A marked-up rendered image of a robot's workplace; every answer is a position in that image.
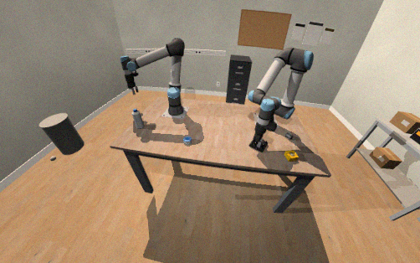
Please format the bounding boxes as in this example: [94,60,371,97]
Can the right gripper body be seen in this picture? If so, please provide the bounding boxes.
[123,70,138,89]

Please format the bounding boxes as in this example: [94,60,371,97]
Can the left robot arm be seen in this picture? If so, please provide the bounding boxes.
[248,48,314,123]

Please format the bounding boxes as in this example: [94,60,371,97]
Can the white bottle with blue cap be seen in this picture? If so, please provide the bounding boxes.
[132,109,144,129]

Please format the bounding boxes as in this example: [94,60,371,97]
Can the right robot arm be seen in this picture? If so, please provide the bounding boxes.
[120,38,185,116]

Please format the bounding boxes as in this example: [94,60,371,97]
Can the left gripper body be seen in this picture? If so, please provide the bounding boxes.
[254,116,277,142]

